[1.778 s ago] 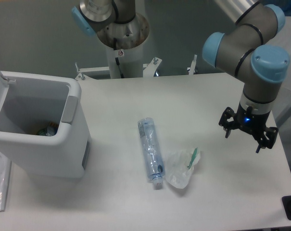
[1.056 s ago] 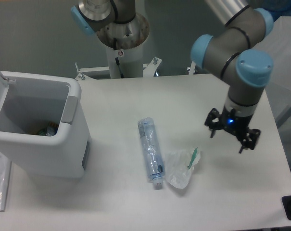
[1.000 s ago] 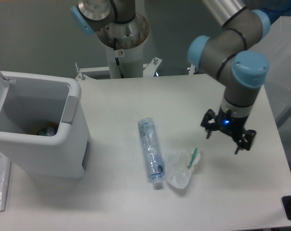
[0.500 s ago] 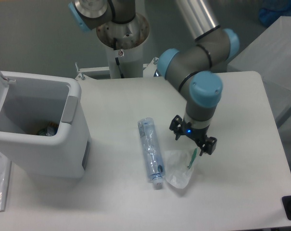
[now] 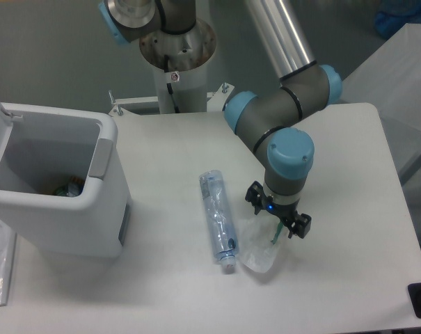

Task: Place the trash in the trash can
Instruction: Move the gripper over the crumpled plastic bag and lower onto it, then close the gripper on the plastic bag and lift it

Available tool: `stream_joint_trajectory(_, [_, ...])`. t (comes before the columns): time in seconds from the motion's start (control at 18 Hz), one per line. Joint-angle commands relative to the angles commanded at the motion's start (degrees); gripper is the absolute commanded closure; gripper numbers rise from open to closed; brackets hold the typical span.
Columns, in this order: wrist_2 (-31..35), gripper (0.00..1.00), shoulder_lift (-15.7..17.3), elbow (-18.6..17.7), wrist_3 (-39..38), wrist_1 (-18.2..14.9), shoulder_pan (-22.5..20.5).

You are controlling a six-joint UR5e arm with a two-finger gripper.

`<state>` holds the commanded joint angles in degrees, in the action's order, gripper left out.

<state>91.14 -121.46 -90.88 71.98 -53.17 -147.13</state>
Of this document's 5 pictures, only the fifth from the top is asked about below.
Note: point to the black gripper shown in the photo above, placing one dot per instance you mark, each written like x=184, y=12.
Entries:
x=284, y=208

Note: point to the clear plastic wrapper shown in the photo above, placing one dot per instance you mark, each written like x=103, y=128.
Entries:
x=260, y=240

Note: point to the crushed clear plastic bottle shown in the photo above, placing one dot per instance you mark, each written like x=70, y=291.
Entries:
x=222, y=233

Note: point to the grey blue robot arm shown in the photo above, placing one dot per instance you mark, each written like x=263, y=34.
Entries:
x=266, y=125

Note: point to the trash inside can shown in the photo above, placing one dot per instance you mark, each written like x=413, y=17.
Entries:
x=72, y=188

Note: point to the white trash can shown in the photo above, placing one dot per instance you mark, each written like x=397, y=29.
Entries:
x=41, y=148

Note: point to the blue bag in background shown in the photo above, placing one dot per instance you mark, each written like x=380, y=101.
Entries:
x=391, y=16

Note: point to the white mounting bracket frame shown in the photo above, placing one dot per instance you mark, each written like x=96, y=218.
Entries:
x=186, y=101

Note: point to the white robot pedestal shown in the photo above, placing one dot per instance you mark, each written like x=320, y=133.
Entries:
x=179, y=62

